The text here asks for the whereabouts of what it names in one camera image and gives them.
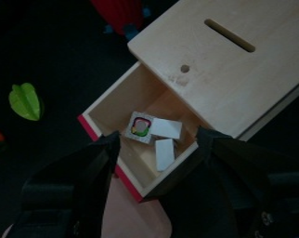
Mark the wooden drawer with red front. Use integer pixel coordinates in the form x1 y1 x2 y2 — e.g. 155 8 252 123
77 60 211 203

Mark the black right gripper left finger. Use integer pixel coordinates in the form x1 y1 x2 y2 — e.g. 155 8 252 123
8 130 123 238

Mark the white rectangular block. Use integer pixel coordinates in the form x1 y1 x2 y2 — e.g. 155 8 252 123
155 138 177 173

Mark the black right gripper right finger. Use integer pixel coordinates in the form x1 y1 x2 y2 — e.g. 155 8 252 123
159 126 299 238

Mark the wooden box with slot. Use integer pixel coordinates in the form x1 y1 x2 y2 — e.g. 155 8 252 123
127 0 299 142

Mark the red toy with blue parts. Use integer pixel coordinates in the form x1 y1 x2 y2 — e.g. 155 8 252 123
89 0 152 41

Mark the white square block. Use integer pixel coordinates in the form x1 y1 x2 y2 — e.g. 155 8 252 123
149 118 184 140

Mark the green toy leaf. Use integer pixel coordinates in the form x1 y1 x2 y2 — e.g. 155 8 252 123
8 82 44 122

